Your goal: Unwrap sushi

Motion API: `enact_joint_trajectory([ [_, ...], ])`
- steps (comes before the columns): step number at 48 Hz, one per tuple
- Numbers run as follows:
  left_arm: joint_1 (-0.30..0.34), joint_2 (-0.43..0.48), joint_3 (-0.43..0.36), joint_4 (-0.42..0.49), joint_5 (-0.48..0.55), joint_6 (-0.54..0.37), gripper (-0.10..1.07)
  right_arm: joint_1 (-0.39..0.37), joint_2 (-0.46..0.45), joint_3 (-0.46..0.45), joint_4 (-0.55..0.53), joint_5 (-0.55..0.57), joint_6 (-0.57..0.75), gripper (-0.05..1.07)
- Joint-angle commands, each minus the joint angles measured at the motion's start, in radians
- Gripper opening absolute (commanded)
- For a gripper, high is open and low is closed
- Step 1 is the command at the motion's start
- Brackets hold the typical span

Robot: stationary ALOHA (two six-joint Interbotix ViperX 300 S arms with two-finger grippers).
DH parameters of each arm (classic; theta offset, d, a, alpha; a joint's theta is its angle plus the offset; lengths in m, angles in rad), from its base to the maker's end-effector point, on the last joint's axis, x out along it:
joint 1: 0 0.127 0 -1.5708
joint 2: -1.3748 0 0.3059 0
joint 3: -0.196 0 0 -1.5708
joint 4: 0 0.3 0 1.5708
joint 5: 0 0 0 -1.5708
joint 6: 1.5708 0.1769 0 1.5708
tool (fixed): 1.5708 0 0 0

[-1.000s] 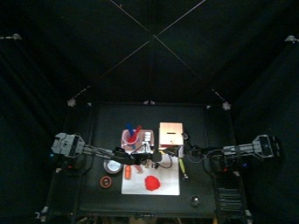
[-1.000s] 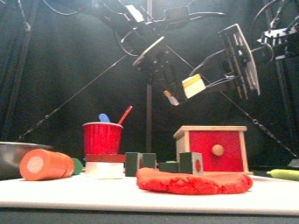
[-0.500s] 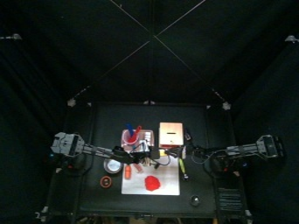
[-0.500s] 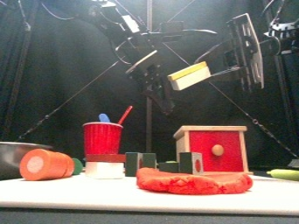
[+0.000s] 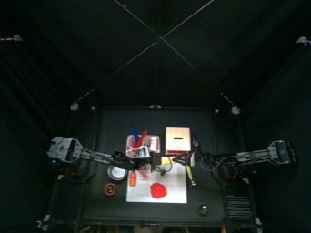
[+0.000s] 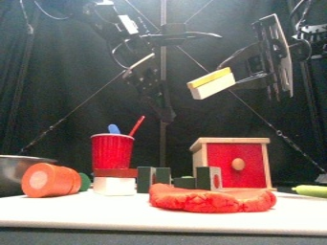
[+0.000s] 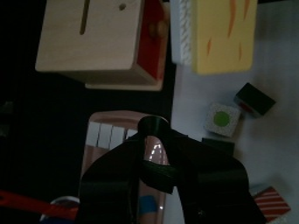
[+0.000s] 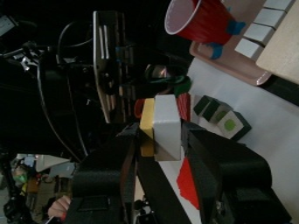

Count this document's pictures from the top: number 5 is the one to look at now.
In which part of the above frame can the salmon toy nigiri sushi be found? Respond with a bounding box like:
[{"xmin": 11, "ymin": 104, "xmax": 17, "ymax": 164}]
[{"xmin": 138, "ymin": 168, "xmax": 151, "ymax": 182}]

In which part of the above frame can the yellow-green toy knife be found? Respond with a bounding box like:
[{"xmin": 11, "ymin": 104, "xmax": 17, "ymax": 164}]
[{"xmin": 185, "ymin": 165, "xmax": 198, "ymax": 188}]

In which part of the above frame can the orange toy carrot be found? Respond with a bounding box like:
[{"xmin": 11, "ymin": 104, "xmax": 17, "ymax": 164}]
[{"xmin": 129, "ymin": 170, "xmax": 139, "ymax": 187}]

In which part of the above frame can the wooden box with red drawer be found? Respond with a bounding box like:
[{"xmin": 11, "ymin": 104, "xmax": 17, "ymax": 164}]
[{"xmin": 165, "ymin": 127, "xmax": 193, "ymax": 156}]

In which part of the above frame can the metal bowl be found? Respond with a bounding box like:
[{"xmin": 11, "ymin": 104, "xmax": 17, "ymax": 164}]
[{"xmin": 107, "ymin": 164, "xmax": 130, "ymax": 182}]

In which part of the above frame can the clear pink plastic container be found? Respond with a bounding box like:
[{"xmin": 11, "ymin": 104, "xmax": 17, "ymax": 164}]
[{"xmin": 126, "ymin": 134, "xmax": 162, "ymax": 157}]

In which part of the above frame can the red stick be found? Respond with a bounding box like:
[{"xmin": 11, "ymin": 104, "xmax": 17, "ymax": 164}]
[{"xmin": 135, "ymin": 130, "xmax": 149, "ymax": 148}]

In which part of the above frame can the white cutting mat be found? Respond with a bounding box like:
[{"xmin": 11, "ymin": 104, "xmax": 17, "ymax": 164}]
[{"xmin": 126, "ymin": 160, "xmax": 189, "ymax": 204}]

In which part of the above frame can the blue stick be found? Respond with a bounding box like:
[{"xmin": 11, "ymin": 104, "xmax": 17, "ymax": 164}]
[{"xmin": 130, "ymin": 127, "xmax": 142, "ymax": 144}]

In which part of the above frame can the black round knob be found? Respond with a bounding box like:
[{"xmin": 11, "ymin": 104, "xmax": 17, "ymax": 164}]
[{"xmin": 197, "ymin": 203, "xmax": 210, "ymax": 215}]

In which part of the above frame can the black printed label sheet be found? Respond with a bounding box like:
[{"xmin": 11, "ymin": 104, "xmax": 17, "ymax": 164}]
[{"xmin": 223, "ymin": 194, "xmax": 255, "ymax": 226}]

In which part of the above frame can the red ring toy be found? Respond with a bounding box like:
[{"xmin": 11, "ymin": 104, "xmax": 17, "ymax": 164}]
[{"xmin": 103, "ymin": 182, "xmax": 118, "ymax": 197}]

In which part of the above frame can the thin steel brace cable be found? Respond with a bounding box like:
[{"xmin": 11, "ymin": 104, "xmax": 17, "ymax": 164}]
[
  {"xmin": 114, "ymin": 0, "xmax": 237, "ymax": 109},
  {"xmin": 75, "ymin": 0, "xmax": 215, "ymax": 106}
]

